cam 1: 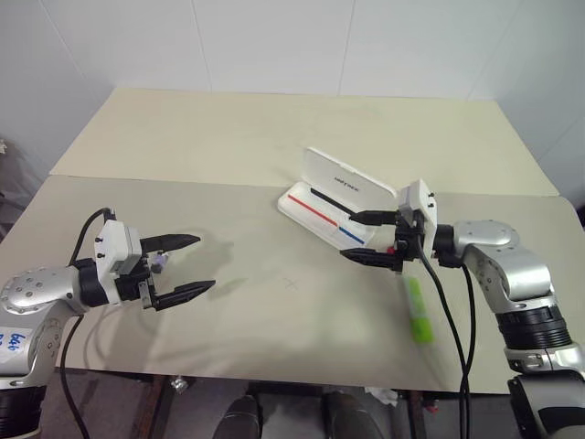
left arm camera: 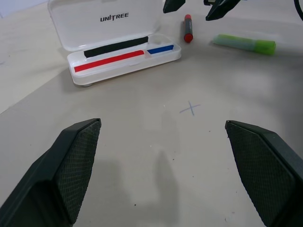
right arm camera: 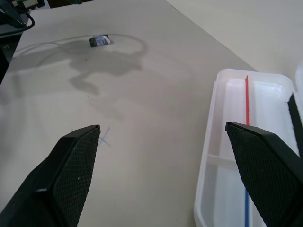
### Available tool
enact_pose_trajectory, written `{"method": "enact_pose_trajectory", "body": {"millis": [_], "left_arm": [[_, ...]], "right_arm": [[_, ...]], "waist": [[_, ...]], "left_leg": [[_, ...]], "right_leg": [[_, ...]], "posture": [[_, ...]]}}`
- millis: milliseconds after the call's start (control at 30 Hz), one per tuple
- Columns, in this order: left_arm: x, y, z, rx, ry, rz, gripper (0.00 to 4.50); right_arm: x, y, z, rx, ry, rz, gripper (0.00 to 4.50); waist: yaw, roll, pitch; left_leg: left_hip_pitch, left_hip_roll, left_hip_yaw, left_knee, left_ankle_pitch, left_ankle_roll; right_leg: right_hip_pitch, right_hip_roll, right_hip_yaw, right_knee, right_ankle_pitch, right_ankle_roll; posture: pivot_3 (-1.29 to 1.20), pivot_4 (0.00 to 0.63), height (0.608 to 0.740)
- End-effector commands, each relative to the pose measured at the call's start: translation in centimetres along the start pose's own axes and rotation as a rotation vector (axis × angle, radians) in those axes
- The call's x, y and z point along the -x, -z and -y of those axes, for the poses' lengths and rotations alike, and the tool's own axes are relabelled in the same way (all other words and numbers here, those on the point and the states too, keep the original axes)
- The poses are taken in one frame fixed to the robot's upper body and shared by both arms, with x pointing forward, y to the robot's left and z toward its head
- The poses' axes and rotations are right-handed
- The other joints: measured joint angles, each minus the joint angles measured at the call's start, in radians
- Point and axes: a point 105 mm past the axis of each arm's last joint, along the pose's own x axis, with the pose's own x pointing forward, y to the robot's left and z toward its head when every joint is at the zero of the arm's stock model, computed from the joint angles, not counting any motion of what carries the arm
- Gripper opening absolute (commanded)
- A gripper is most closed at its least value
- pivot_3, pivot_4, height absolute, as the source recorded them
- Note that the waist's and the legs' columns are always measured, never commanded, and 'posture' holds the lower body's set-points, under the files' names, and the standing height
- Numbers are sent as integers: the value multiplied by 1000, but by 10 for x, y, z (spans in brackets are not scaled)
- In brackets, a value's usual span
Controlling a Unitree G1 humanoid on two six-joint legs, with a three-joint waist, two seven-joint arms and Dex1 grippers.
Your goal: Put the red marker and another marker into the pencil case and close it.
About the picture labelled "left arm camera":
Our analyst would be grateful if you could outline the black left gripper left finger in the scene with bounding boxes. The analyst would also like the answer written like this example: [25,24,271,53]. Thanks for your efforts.
[0,118,102,227]

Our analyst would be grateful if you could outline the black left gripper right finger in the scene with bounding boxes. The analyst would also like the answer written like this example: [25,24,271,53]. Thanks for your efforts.
[224,120,303,227]

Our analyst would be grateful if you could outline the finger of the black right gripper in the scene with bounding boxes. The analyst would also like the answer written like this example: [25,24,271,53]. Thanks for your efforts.
[162,0,186,14]
[204,0,245,22]

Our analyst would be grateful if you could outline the red and grey marker pen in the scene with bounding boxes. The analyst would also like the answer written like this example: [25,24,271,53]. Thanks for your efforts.
[181,14,195,44]

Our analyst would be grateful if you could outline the green highlighter pen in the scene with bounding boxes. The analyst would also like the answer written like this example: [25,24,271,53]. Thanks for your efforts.
[211,34,276,56]

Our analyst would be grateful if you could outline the white rectangular case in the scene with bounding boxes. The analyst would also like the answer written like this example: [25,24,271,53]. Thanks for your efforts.
[47,0,182,87]

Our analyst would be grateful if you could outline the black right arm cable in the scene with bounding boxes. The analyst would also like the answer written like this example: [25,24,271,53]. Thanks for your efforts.
[293,0,303,22]

